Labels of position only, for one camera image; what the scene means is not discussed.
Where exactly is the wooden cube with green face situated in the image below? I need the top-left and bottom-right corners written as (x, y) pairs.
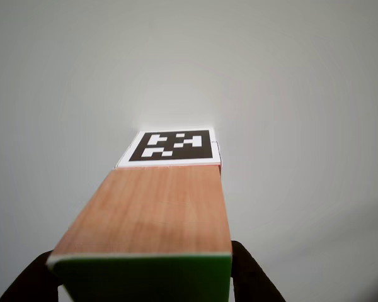
top-left (46, 165), bottom-right (233, 302)

